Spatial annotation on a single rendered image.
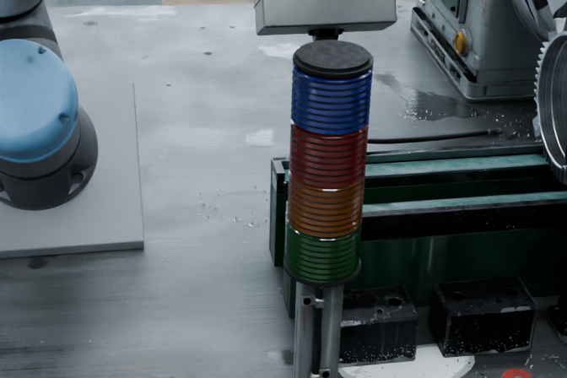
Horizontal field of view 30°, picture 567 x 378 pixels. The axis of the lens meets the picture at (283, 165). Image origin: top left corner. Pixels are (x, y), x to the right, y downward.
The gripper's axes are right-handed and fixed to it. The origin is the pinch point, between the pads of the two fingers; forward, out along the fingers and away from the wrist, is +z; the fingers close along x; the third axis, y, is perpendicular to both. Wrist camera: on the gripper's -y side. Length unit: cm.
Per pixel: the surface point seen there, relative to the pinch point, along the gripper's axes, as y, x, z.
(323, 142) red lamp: -26, -39, -23
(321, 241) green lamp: -30, -39, -15
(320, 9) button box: -21.0, 14.9, -8.7
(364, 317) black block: -32.7, -21.7, 7.3
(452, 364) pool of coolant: -27.3, -23.6, 17.1
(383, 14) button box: -14.5, 14.5, -4.0
